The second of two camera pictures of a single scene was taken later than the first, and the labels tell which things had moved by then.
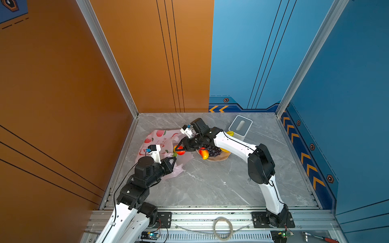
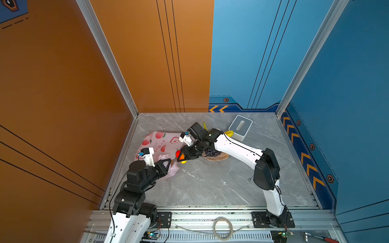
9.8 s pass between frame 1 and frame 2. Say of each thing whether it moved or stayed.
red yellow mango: moved
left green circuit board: stayed
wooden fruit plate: stayed
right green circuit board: stayed
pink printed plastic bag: moved
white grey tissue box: stayed
